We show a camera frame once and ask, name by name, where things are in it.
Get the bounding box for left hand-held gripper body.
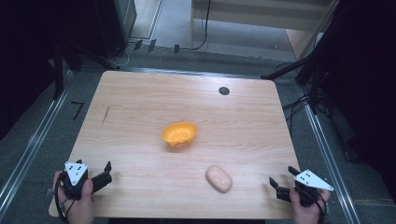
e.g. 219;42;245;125
60;161;113;201

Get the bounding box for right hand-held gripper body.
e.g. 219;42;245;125
275;169;334;208

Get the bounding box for person's right hand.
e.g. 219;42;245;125
289;188;332;224

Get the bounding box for person's left hand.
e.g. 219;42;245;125
52;170;95;224

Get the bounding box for orange plastic bowl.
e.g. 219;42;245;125
161;121;199;148

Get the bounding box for black metal stand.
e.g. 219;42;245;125
261;46;331;116
50;36;121;101

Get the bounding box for dark cabinet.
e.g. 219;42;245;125
92;0;138;59

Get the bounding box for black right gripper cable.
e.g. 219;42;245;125
306;189;329;224

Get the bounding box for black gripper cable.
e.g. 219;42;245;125
306;189;329;224
53;174;78;224

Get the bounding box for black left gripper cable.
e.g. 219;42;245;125
53;174;78;224

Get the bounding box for aluminium floor rail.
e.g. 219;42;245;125
297;85;362;224
120;66;264;80
0;70;74;216

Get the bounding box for black floor cables bundle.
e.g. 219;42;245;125
274;62;316;132

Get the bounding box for white floor cable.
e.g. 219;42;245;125
117;42;138;68

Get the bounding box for black hanging cable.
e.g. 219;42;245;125
189;0;212;51

